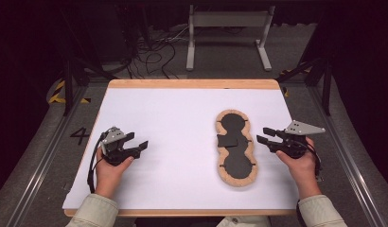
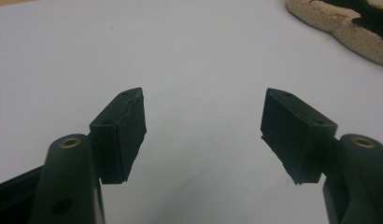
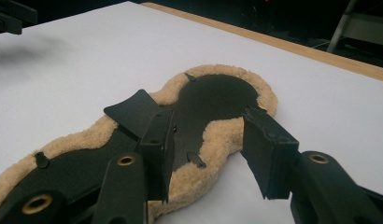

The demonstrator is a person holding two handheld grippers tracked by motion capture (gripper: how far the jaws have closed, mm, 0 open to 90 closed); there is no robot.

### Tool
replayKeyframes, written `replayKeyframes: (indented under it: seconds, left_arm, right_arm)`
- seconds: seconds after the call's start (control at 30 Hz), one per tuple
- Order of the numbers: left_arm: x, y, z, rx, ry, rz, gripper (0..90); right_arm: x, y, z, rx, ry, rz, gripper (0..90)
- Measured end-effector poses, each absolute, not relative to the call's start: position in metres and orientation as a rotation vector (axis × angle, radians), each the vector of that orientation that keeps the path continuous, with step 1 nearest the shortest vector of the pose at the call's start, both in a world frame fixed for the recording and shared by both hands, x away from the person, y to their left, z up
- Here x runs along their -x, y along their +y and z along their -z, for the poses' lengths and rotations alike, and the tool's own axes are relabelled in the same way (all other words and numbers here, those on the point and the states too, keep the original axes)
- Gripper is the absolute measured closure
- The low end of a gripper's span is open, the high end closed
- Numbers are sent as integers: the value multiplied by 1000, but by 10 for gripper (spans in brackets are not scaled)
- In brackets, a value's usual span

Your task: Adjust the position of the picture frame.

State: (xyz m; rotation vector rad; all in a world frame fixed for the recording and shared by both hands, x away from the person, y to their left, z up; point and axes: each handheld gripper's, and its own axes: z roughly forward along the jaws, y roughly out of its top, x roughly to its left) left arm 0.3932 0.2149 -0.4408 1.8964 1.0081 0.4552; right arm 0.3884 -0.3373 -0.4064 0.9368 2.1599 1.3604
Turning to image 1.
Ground white work board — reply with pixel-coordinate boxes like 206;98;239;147
62;87;300;211

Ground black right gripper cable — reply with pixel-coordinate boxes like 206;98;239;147
304;140;323;178

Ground person's beige jacket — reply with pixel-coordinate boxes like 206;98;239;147
215;215;272;227

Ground aluminium floor rail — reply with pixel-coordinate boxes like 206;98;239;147
6;84;89;227
309;84;388;227

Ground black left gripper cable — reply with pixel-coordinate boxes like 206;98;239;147
86;132;107;194

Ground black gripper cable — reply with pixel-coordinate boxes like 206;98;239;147
304;140;323;178
86;132;107;194

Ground black metal stand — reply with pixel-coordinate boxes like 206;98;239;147
60;6;118;116
276;56;334;116

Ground tan fleece earmuffs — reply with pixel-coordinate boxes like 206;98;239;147
215;109;258;187

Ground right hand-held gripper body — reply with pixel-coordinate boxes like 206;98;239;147
275;119;326;160

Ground person's right hand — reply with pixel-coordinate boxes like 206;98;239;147
275;136;323;201

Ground bundle of black floor cables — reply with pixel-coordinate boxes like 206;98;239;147
125;26;190;79

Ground person's left hand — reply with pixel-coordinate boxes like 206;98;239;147
95;148;134;200

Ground grey metal stand frame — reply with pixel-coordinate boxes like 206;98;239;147
185;4;276;72

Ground yellow black hazard tape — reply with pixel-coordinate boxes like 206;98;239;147
48;79;91;105
280;67;310;98

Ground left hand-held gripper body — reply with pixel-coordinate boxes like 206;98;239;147
100;126;142;167

